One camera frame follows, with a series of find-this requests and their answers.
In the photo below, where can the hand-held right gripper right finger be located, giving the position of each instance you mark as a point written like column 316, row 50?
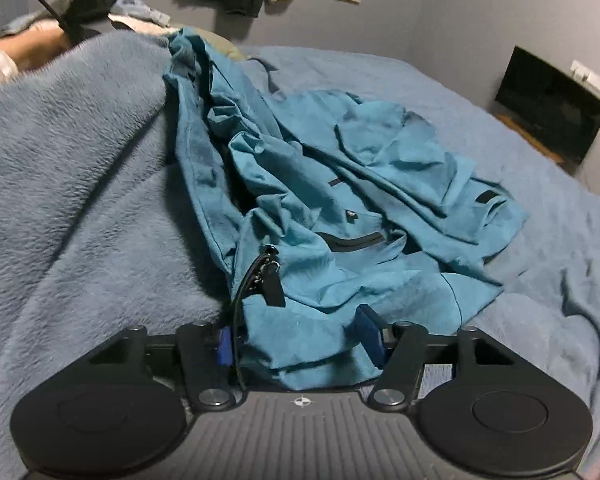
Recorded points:
column 371, row 335

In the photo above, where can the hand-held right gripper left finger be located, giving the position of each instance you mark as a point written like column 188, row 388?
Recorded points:
column 225, row 346

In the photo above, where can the teal zip jacket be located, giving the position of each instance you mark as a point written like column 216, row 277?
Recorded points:
column 340, row 170

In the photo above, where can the person's left forearm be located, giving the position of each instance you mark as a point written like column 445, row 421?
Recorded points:
column 30, row 45

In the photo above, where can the light blue cloth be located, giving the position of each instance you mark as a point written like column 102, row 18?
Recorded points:
column 130, row 7

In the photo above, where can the white fluffy blanket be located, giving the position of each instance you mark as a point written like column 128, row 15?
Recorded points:
column 140, row 22

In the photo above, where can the blue fleece bed blanket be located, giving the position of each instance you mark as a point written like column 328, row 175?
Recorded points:
column 80, row 160

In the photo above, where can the wooden television stand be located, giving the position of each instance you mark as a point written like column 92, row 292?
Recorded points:
column 527, row 135

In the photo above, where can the black television screen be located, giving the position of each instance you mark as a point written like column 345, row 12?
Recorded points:
column 552, row 102

